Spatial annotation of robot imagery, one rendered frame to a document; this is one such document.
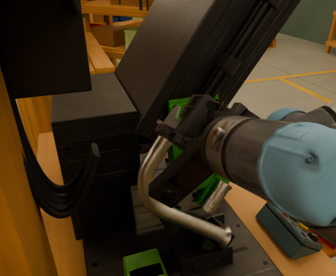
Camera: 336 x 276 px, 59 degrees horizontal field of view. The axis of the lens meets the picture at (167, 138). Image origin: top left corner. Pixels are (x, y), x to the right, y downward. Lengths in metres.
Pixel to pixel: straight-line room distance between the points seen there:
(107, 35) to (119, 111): 3.11
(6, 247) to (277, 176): 0.28
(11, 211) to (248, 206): 0.71
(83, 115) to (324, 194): 0.51
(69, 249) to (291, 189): 0.70
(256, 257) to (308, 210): 0.57
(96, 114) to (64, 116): 0.06
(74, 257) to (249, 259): 0.43
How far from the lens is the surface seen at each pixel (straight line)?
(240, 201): 0.94
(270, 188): 0.25
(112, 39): 3.70
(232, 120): 0.33
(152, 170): 0.54
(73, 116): 0.65
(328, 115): 0.43
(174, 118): 0.49
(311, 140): 0.23
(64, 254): 0.85
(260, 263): 0.79
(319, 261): 0.85
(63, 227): 0.91
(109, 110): 0.66
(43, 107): 1.38
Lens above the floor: 1.50
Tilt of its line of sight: 29 degrees down
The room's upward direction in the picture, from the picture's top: straight up
